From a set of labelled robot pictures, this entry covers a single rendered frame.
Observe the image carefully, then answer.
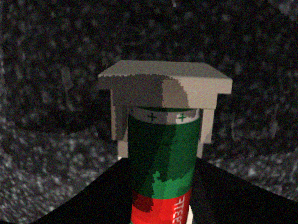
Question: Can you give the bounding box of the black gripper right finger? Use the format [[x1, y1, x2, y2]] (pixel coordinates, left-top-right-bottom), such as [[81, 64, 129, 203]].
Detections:
[[190, 157, 298, 224]]

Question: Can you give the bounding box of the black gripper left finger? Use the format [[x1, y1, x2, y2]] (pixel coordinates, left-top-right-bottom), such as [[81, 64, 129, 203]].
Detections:
[[32, 157, 133, 224]]

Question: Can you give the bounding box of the green cylindrical battery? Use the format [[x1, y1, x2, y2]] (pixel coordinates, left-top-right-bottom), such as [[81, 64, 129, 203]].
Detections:
[[128, 107, 201, 224]]

